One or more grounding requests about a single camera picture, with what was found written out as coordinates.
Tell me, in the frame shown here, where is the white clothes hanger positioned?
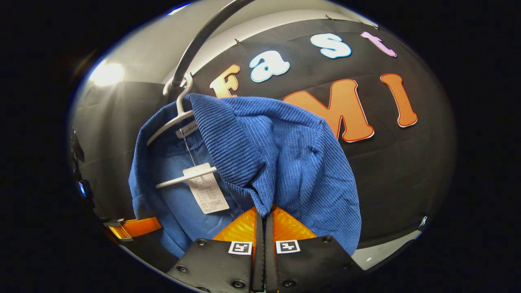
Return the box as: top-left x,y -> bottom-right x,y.
147,73 -> 218,188

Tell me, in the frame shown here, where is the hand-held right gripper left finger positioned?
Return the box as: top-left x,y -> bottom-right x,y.
167,207 -> 261,293

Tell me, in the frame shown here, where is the blue corduroy jacket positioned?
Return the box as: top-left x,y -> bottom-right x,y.
129,94 -> 363,259

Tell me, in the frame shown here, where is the black clothes rail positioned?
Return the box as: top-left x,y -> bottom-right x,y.
171,0 -> 255,88

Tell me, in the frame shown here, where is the black backdrop cloth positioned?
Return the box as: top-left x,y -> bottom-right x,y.
73,18 -> 456,249

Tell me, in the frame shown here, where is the ceiling light strip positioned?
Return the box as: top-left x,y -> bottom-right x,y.
90,61 -> 125,87

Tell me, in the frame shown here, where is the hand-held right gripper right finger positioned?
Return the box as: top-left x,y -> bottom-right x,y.
265,205 -> 365,293

